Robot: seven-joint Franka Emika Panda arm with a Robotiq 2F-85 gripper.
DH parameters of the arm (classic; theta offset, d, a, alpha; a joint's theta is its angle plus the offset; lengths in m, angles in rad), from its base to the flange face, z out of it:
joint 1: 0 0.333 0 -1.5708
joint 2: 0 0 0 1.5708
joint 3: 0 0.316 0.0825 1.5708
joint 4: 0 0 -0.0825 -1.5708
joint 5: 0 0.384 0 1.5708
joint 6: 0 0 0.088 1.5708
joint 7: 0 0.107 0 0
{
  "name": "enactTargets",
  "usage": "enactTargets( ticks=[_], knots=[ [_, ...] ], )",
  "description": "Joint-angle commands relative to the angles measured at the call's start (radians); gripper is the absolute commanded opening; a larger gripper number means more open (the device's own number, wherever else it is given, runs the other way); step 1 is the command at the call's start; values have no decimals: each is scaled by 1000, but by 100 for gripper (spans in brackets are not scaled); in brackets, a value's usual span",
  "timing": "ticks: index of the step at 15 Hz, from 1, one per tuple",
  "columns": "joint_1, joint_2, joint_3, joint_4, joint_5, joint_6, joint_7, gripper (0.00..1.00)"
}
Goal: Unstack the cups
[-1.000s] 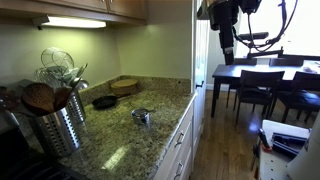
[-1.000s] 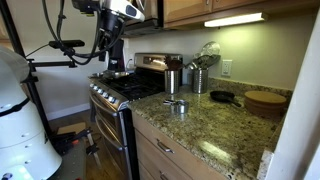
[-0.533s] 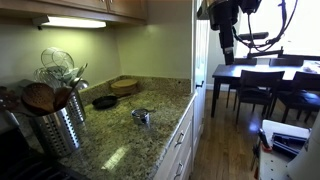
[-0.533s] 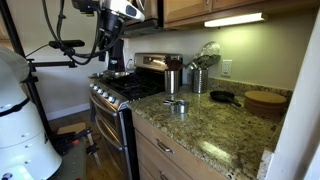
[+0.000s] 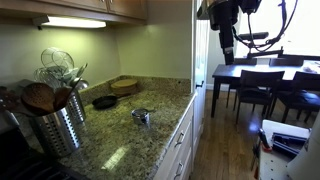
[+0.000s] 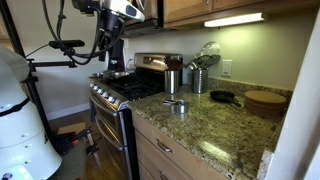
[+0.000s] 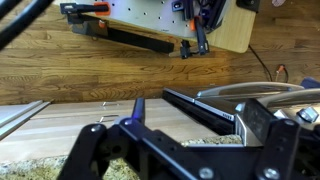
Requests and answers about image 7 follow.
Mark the orange black bar clamp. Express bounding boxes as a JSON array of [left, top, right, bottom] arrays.
[[60, 2, 111, 16]]

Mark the stainless steel gas stove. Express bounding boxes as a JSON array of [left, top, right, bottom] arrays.
[[162, 82, 320, 135]]

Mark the black power cable on floor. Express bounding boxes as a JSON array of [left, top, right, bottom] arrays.
[[248, 44, 290, 84]]

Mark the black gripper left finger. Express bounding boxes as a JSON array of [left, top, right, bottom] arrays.
[[131, 98, 145, 124]]

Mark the perforated grey robot cart top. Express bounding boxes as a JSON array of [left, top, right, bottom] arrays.
[[53, 0, 257, 54]]

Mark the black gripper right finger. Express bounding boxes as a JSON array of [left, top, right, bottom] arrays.
[[243, 99, 277, 138]]

